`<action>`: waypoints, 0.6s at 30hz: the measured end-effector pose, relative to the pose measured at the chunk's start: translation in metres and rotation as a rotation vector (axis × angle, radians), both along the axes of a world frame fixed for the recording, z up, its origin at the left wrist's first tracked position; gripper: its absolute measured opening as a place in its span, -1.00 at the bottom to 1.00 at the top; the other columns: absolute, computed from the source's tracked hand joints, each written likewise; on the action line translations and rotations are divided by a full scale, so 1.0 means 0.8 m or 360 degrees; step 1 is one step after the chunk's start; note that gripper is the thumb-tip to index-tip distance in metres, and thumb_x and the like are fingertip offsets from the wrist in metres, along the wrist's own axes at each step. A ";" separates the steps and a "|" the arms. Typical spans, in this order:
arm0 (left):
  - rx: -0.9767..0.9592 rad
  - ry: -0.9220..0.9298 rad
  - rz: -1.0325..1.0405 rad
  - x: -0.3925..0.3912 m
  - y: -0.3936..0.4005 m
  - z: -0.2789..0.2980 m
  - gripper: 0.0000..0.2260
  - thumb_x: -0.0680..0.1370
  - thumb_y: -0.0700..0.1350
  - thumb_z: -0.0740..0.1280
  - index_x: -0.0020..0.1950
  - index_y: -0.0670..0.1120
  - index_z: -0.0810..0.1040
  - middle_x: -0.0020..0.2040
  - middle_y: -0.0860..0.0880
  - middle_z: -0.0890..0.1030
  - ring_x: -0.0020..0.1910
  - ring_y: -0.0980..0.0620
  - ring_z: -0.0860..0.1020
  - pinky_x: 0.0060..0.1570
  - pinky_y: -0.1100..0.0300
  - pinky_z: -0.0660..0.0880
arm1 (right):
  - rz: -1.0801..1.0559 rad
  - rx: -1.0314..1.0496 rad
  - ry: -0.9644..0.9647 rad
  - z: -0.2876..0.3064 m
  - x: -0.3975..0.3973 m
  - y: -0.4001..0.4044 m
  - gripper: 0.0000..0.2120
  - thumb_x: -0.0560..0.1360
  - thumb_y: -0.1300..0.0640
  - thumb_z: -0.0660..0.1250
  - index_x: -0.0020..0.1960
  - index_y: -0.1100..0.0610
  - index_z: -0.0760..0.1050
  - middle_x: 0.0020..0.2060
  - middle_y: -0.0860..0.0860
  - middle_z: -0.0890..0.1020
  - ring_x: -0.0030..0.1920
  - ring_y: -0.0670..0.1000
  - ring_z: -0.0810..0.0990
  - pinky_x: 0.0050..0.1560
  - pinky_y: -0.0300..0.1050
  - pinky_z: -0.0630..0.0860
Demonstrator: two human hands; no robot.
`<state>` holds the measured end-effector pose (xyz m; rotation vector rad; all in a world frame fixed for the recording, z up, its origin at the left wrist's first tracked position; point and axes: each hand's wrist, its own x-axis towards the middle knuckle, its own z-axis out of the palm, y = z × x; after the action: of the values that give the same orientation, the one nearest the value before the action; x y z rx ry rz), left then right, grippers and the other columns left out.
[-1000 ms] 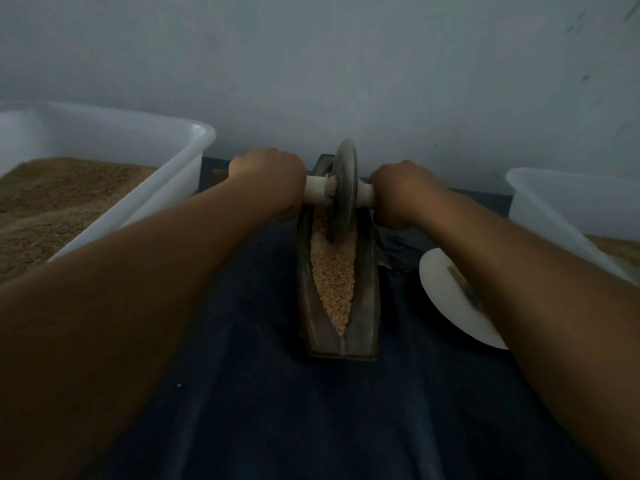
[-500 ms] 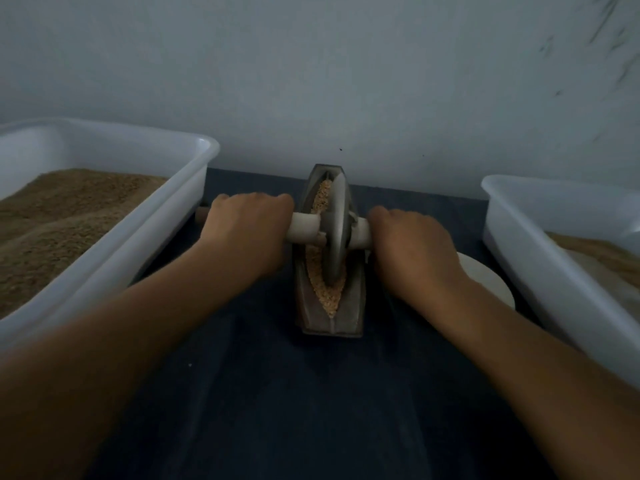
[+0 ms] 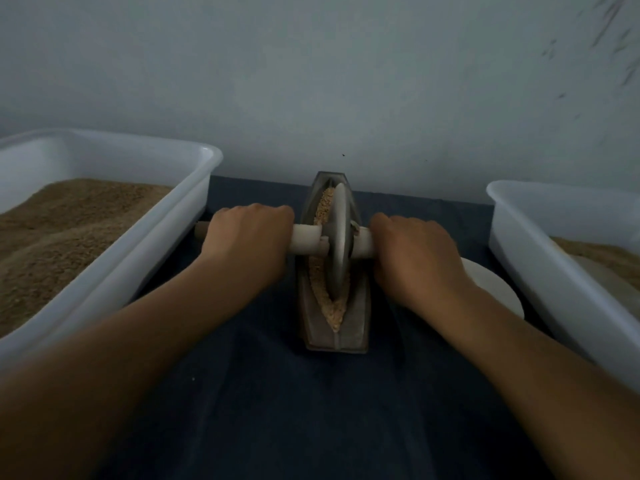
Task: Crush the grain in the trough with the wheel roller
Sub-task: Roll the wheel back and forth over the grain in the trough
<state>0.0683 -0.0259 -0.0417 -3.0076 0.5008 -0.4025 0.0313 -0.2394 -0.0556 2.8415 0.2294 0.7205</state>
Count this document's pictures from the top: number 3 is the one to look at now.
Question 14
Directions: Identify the person's left hand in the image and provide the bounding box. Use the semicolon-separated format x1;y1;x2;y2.
198;203;297;293

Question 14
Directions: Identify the person's right hand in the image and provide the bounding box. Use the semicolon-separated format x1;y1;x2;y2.
369;213;477;318

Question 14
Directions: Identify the metal grinding wheel with handle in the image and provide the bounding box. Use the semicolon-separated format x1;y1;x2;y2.
195;183;378;301

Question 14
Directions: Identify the boat-shaped metal grinding trough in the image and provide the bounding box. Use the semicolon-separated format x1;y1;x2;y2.
296;171;372;354

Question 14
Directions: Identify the large brown grain heap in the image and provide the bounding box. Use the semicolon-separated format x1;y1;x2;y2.
0;179;173;338
552;235;640;291

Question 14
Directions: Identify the person's left forearm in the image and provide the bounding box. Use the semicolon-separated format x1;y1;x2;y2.
0;257;263;480

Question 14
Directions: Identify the person's right forearm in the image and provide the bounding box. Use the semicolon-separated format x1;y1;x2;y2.
430;293;640;480

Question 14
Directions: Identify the white round plate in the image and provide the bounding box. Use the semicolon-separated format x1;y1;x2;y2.
462;257;525;321

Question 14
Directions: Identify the white plastic tub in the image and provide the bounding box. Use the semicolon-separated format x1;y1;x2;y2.
487;179;640;394
0;129;224;371

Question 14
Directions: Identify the dark blue table cloth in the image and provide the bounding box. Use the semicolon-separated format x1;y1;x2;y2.
90;175;601;480

